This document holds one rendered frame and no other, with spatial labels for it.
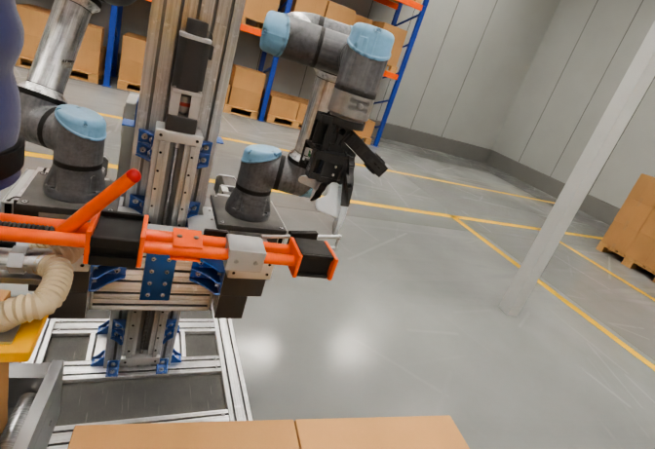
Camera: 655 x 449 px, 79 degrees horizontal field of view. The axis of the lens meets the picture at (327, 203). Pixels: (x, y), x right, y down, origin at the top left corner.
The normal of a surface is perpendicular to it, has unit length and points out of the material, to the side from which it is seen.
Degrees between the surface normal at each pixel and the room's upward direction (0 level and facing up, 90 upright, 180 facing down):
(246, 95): 90
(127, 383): 0
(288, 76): 90
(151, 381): 0
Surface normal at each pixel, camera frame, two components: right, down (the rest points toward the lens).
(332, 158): 0.31, 0.43
